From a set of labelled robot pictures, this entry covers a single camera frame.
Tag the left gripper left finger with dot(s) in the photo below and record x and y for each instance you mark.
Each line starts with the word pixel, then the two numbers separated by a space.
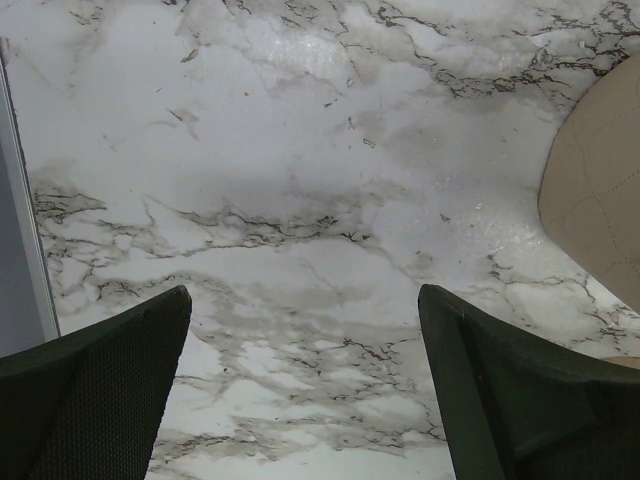
pixel 89 404

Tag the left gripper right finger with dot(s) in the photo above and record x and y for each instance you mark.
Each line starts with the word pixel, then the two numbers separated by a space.
pixel 517 406

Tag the brown paper roll back left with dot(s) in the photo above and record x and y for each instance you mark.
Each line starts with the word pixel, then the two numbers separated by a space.
pixel 588 200

